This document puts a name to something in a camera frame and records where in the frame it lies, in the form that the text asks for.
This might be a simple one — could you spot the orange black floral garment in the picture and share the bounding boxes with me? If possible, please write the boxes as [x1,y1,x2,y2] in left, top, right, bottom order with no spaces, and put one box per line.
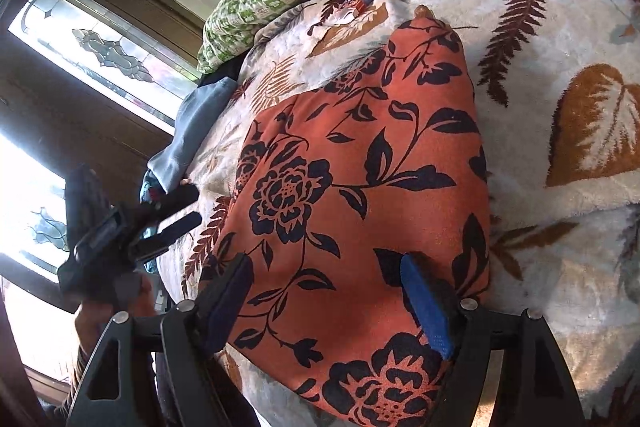
[208,8,489,426]

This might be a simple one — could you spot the person's left hand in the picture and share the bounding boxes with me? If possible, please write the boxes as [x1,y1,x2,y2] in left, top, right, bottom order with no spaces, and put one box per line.
[75,275,155,358]

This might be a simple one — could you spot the blue folded cloth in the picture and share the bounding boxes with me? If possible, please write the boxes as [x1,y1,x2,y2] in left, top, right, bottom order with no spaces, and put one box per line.
[148,77,238,193]

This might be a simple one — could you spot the stained glass window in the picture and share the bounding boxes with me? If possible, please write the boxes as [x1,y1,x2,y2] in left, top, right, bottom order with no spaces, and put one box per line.
[1,0,198,381]

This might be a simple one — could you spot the cream leaf-print fleece blanket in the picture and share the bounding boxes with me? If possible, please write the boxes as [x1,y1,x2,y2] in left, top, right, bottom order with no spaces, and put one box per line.
[158,0,639,426]

